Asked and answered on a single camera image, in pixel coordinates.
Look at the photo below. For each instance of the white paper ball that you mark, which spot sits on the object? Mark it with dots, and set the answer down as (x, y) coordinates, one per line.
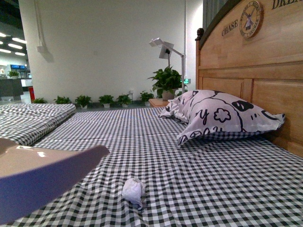
(133, 191)

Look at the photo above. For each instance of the white plastic dustpan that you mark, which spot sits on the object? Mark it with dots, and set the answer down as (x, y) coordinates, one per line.
(32, 177)

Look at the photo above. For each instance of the far wooden nightstand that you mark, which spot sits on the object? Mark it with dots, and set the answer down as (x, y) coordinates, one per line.
(156, 102)

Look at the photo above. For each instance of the small potted plant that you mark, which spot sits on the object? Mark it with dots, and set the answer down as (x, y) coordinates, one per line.
(83, 101)
(62, 100)
(106, 100)
(124, 100)
(39, 101)
(145, 97)

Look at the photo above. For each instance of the large potted green plant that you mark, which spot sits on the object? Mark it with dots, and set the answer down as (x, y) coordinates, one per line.
(167, 81)

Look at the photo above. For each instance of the green exit sign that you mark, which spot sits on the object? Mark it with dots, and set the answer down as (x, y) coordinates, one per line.
(186, 81)

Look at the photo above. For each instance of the white cartoon print pillow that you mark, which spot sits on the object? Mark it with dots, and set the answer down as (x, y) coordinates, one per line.
(215, 115)

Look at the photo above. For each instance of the white floor stand with tablet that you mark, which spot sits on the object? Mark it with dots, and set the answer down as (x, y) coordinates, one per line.
(166, 49)

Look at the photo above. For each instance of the wooden headboard with emblem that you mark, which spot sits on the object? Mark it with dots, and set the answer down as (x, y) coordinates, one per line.
(265, 69)

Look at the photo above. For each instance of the black white checkered bed sheet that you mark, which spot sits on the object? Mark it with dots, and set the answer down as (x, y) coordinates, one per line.
(204, 183)

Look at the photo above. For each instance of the folded checkered quilt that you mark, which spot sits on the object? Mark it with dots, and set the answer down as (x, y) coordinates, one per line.
(25, 124)

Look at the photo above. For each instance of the dark reception counter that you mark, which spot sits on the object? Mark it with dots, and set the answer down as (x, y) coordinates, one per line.
(10, 89)

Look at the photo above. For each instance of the potted plant on counter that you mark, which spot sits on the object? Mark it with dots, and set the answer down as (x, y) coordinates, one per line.
(13, 74)

